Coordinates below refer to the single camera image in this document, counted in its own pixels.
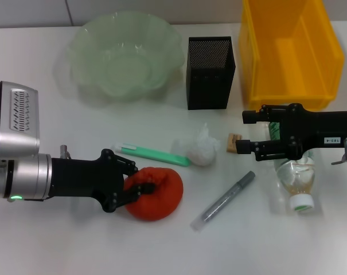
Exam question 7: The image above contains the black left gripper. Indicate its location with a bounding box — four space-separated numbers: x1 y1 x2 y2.
50 148 157 213

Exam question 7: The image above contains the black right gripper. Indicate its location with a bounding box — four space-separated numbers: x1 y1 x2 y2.
235 103 347 162

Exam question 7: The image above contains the red-orange orange fruit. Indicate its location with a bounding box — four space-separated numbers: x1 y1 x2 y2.
123 166 184 222

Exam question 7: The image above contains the clear green-label plastic bottle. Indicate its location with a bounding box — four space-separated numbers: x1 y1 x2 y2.
267 121 317 215

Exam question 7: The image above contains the white paper ball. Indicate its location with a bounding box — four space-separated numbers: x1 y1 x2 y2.
177 122 221 167

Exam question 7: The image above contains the tan eraser block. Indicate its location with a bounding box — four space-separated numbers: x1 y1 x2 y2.
226 133 242 154

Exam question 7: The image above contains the black mesh pen holder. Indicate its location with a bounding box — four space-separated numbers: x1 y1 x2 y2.
186 36 236 111

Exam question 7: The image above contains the grey marker pen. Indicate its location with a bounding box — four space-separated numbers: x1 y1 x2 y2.
190 171 256 232

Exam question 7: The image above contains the pale green glass fruit bowl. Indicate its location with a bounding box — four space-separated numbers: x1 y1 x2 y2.
65 10 183 101

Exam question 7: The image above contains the yellow plastic storage bin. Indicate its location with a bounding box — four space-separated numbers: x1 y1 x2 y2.
237 0 345 111

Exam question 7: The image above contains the left gripper connector cable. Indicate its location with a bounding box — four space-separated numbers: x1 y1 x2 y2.
60 144 72 160

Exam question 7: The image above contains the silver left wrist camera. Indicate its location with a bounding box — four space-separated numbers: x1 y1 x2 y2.
0 81 41 158

